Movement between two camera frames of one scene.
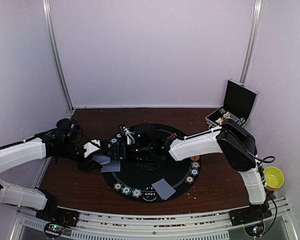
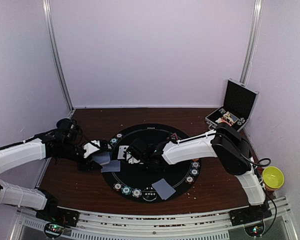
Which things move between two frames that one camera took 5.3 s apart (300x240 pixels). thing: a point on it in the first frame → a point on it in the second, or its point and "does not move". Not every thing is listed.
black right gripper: (119, 146) → (154, 146)
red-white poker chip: (117, 186) does not move
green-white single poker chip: (113, 140) does not move
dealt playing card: (163, 189) does not move
